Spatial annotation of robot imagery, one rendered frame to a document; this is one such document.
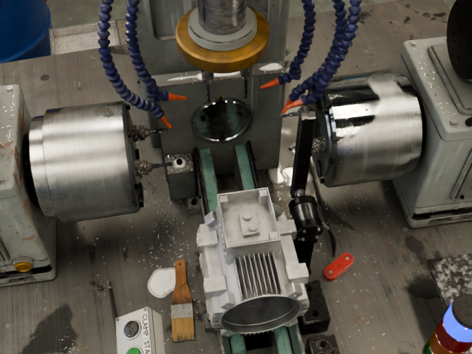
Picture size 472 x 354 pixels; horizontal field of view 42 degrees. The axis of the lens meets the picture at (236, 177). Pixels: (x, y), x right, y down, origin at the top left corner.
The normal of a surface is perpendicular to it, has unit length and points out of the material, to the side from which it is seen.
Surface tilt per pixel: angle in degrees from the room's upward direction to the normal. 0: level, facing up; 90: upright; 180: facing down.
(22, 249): 89
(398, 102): 20
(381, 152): 66
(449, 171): 89
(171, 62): 90
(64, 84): 0
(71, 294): 0
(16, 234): 89
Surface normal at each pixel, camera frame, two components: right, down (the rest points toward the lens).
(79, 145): 0.07, -0.23
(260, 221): 0.00, -0.61
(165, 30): 0.16, 0.79
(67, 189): 0.14, 0.40
